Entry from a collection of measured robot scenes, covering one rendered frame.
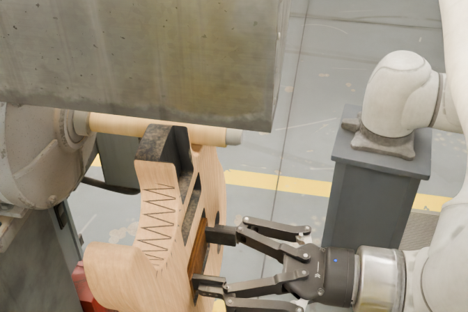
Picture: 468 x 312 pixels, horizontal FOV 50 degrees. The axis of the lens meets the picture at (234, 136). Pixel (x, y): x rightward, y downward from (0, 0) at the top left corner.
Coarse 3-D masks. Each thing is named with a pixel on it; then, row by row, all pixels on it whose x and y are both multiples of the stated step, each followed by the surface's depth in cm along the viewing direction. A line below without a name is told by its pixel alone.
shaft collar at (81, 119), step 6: (78, 114) 64; (84, 114) 64; (72, 120) 64; (78, 120) 64; (84, 120) 64; (78, 126) 64; (84, 126) 64; (78, 132) 65; (84, 132) 65; (90, 132) 65; (96, 132) 67
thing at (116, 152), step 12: (96, 144) 96; (108, 144) 96; (120, 144) 95; (132, 144) 94; (108, 156) 98; (120, 156) 97; (132, 156) 96; (108, 168) 100; (120, 168) 99; (132, 168) 98; (84, 180) 103; (96, 180) 105; (108, 180) 102; (120, 180) 101; (132, 180) 101; (120, 192) 107; (132, 192) 108
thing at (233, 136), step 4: (228, 128) 63; (228, 132) 62; (232, 132) 62; (236, 132) 62; (240, 132) 63; (228, 136) 62; (232, 136) 62; (236, 136) 62; (240, 136) 63; (228, 140) 63; (232, 140) 62; (236, 140) 62; (240, 140) 63; (228, 144) 63; (232, 144) 63; (236, 144) 63
